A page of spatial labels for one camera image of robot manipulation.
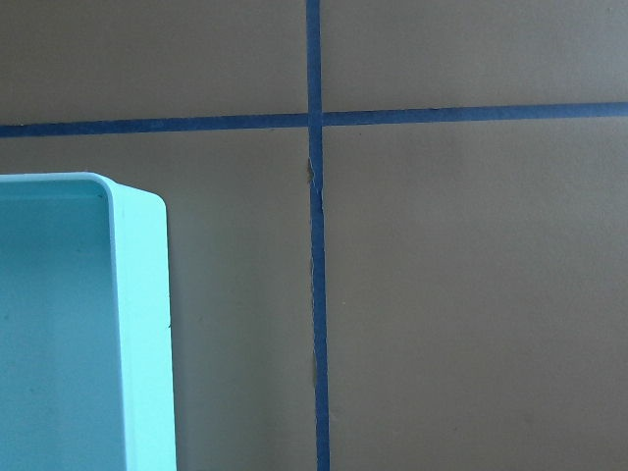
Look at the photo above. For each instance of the turquoise plastic bin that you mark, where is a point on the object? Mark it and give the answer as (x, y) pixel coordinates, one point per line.
(86, 354)

